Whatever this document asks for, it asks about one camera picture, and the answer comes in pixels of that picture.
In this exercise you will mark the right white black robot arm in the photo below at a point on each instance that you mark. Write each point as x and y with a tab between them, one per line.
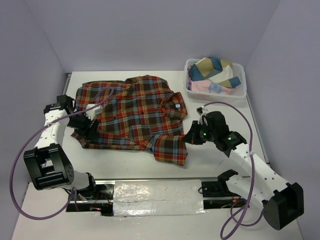
281	202

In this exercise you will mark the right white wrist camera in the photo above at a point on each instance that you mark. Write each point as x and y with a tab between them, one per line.
202	111

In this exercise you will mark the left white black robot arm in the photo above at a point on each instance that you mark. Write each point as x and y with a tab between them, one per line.
47	163

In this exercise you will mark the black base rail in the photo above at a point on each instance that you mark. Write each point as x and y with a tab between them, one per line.
213	197

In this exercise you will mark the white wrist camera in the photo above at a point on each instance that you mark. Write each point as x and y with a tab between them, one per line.
92	111
202	111

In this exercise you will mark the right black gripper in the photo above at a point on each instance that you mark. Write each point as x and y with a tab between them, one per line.
192	137

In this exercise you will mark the silver foil cover plate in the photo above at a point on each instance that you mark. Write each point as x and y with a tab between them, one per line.
157	198

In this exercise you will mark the red brown plaid shirt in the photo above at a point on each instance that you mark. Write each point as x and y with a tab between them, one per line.
139	114

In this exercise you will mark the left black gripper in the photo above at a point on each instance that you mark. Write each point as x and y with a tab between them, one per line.
92	135

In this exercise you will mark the blue beige checked cloth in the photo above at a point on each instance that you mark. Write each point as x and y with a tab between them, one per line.
216	70

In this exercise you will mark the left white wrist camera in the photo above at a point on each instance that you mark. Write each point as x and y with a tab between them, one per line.
92	111

